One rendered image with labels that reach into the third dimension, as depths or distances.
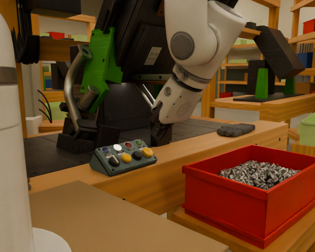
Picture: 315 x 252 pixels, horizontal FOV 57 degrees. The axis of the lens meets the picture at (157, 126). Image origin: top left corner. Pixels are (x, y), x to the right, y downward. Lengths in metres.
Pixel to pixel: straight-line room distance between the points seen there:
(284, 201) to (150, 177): 0.32
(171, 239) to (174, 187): 0.48
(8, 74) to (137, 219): 0.25
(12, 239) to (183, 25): 0.39
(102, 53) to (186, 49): 0.47
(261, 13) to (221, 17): 10.02
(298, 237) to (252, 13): 10.16
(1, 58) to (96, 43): 0.73
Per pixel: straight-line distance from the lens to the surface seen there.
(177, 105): 0.63
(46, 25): 12.32
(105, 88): 0.88
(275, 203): 0.63
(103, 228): 0.40
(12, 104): 0.27
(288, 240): 0.69
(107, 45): 0.93
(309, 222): 0.78
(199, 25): 0.51
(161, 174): 0.79
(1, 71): 0.26
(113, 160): 0.69
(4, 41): 0.27
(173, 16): 0.52
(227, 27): 0.57
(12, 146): 0.27
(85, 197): 0.50
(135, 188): 0.73
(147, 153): 0.75
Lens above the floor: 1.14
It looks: 10 degrees down
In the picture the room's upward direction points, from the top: straight up
